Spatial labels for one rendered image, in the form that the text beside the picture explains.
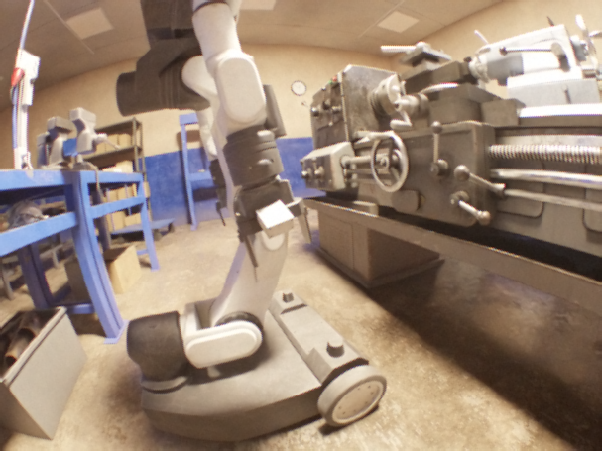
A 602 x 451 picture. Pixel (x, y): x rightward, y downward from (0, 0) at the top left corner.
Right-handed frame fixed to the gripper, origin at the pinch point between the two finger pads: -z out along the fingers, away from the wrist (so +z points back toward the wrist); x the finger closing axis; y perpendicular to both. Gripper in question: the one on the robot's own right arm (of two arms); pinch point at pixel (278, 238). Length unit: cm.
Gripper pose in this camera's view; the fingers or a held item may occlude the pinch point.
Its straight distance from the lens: 44.0
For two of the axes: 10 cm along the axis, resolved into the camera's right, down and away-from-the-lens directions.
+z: -2.7, -9.2, -2.9
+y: -4.1, -1.6, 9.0
